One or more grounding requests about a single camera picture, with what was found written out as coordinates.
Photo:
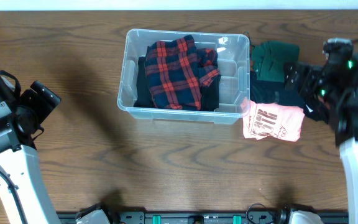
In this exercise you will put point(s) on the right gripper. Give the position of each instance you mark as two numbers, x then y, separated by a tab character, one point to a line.
315	74

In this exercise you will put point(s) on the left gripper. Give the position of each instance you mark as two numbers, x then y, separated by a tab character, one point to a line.
41	108

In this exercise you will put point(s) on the red navy plaid garment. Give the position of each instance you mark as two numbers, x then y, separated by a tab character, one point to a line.
176	74

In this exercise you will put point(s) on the black garment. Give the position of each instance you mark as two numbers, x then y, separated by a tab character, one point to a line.
312	113

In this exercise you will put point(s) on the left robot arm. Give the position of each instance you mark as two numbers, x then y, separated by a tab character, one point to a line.
22	190

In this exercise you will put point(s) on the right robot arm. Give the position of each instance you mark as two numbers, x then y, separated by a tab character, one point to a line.
332	90

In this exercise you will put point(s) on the black folded pants in container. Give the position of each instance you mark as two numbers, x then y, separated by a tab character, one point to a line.
141	90

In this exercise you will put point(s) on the clear plastic storage container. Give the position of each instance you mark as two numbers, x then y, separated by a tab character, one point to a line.
233	62

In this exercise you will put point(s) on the green folded garment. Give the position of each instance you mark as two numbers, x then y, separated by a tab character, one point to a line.
270	57

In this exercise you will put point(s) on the dark teal folded garment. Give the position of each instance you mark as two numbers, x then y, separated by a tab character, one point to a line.
273	92

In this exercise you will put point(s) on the pink printed folded shirt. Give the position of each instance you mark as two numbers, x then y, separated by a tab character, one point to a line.
264	120

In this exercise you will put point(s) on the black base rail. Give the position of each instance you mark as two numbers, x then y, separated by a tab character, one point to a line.
256	213

